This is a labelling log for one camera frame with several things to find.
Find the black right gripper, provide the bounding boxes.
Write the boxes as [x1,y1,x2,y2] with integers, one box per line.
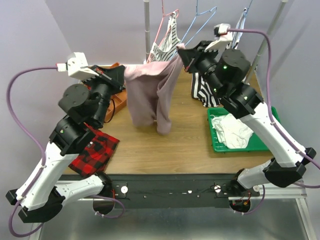
[178,40,224,96]

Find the mauve tank top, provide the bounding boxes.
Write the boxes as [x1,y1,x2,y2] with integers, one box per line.
[124,55,183,135]

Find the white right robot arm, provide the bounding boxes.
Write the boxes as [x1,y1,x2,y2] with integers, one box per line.
[176,41,317,196]

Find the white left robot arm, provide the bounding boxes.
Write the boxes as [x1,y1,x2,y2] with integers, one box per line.
[6,65,125,223]

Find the wide striped black white top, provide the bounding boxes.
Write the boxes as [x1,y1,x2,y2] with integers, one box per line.
[191,8,248,108]

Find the thin striped white tank top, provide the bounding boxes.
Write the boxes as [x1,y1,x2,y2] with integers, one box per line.
[147,12,181,63]

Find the brown compartment organizer tray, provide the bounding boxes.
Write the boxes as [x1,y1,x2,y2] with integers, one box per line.
[104,62,128,121]

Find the grey left rack pole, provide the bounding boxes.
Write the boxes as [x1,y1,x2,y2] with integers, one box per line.
[143,0,151,62]

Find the grey rack pole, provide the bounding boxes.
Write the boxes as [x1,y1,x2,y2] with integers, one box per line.
[143,0,151,62]
[244,0,288,84]

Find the red black plaid shirt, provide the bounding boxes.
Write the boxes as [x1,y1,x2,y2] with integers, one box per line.
[68,127,120,178]

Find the white garment in tray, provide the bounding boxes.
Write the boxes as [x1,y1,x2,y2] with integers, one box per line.
[211,113,254,149]

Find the grey right rack pole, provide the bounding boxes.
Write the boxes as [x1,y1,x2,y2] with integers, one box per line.
[244,0,288,84]

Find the green plastic tray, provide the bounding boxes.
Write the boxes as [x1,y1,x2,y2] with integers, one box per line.
[207,107,269,153]

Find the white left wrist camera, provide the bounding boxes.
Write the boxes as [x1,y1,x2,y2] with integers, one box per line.
[56,52,99,81]

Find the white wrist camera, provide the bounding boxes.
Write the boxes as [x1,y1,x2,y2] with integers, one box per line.
[204,23,233,52]
[56,52,99,81]

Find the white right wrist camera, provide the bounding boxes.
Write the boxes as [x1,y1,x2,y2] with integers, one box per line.
[204,23,233,52]

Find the pink wire hanger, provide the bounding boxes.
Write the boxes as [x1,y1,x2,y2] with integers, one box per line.
[145,0,180,65]

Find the blue wire hanger right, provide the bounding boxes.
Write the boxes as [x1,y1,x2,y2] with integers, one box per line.
[230,0,253,49]

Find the blue wire hanger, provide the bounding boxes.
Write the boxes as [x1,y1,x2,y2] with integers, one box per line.
[177,0,218,47]
[230,0,253,49]

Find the blue wire hanger middle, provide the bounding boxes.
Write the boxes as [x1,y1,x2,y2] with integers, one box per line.
[177,0,218,47]

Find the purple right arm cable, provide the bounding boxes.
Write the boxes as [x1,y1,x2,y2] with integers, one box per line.
[226,27,320,216]

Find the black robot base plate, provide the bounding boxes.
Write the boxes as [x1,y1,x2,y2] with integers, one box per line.
[82,173,266,210]

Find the aluminium frame rail left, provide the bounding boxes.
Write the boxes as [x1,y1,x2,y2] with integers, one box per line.
[28,66,86,240]

